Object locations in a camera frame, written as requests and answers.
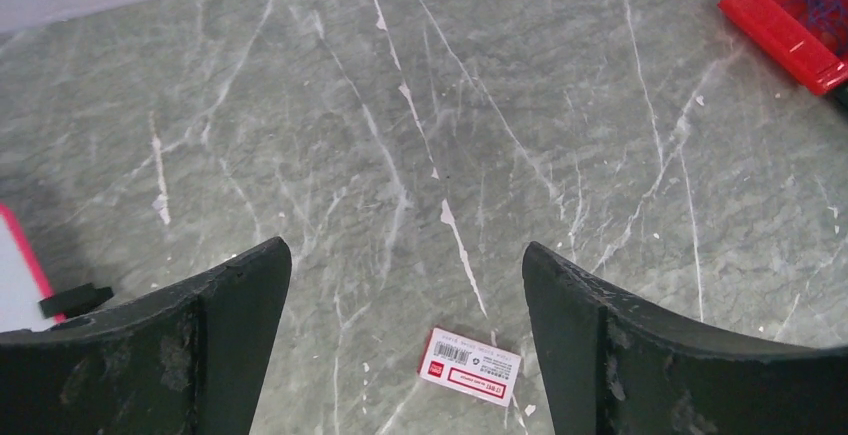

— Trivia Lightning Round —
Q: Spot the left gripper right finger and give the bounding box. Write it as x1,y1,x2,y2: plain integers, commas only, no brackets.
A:
522,242,847,434

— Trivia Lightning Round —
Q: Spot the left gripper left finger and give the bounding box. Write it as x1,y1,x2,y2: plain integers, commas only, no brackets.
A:
1,237,292,434

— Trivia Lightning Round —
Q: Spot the small red white box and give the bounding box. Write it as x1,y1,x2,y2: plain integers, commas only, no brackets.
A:
418,327,522,407

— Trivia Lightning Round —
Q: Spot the white board pink rim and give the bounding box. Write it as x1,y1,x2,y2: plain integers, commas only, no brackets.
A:
1,204,66,332

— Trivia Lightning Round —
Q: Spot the black plastic bin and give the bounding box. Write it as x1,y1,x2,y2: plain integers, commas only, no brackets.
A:
830,83,848,111

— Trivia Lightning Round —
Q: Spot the red plastic bin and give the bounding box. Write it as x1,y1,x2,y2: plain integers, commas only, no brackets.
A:
718,0,847,96

